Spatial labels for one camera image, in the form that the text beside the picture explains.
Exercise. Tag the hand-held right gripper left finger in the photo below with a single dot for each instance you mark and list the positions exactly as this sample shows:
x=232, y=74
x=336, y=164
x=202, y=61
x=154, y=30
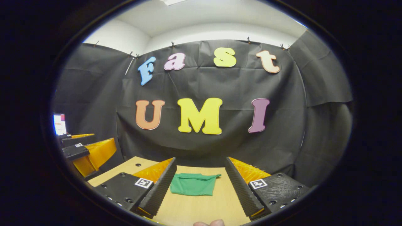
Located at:
x=161, y=187

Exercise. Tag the computer monitor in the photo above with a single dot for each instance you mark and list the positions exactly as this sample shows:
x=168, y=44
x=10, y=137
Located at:
x=59, y=124

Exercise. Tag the green T-shirt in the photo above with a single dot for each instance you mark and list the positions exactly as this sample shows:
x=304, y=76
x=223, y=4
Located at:
x=194, y=186

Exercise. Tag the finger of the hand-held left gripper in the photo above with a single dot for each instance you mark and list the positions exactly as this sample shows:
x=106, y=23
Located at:
x=75, y=152
x=80, y=142

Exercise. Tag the ceiling light panel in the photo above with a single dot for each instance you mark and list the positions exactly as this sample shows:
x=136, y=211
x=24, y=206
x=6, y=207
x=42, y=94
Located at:
x=172, y=2

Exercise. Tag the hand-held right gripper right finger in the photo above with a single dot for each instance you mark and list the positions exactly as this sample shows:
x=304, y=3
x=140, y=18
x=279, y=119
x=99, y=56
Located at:
x=240, y=188

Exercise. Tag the black backdrop cloth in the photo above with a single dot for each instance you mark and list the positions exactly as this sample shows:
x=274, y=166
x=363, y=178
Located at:
x=220, y=84

